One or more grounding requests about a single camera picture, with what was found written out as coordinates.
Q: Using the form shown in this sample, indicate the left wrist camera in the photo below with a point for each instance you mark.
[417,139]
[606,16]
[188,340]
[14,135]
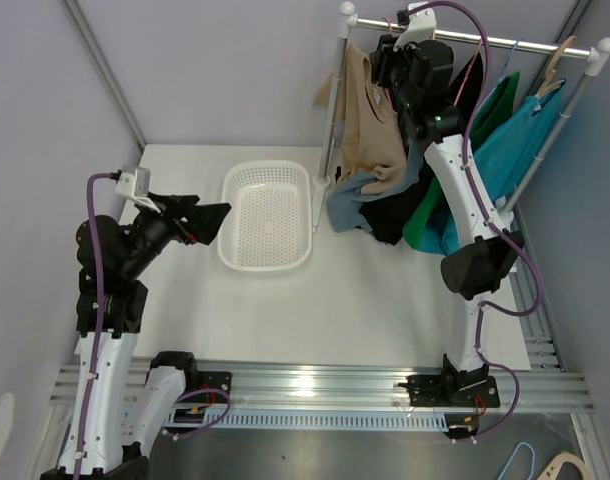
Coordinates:
[133,185]

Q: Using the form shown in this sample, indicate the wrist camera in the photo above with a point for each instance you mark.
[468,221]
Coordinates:
[133,185]
[418,23]

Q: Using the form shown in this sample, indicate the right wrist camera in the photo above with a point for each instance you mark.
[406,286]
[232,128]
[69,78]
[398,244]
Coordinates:
[418,23]

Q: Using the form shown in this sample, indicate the wooden hanger on floor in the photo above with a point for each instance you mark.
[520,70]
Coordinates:
[555,466]

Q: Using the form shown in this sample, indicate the light blue wire hanger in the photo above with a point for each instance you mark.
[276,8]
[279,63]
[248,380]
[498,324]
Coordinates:
[504,70]

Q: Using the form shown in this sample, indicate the aluminium mounting rail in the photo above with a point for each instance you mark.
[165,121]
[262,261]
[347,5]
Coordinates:
[545,388]

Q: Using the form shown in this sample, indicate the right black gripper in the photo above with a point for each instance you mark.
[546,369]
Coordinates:
[381,59]

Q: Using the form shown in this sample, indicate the green t shirt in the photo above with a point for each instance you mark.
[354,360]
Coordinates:
[431,228]

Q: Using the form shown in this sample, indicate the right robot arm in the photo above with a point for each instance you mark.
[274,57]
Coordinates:
[474,272]

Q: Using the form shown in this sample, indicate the black t shirt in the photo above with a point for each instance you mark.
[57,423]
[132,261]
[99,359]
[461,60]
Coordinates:
[386,217]

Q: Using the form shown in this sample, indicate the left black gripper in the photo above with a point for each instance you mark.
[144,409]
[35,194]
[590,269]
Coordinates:
[203,219]

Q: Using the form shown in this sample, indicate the white plastic basket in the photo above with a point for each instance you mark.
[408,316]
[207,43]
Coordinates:
[269,227]

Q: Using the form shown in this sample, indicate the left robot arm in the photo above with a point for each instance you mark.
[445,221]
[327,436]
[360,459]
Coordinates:
[105,442]

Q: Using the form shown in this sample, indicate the pink wire hanger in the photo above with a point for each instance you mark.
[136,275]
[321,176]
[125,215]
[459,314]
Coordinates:
[468,83]
[387,95]

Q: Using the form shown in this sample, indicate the metal clothes rack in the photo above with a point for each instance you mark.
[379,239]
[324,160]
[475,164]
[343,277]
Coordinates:
[595,59]

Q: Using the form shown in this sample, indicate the beige t shirt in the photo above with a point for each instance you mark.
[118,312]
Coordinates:
[371,140]

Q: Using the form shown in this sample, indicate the teal t shirt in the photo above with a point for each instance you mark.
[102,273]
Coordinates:
[510,150]

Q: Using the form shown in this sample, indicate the white slotted cable duct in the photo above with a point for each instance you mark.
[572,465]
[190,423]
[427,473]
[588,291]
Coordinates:
[396,421]

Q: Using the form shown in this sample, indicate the blue hanger on floor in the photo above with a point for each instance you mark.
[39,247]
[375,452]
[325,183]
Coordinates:
[520,463]

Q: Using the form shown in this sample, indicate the beige wooden hanger right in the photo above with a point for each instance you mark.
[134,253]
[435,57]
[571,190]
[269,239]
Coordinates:
[549,83]

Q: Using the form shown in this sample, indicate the grey blue t shirt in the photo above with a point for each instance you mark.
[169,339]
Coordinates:
[346,199]

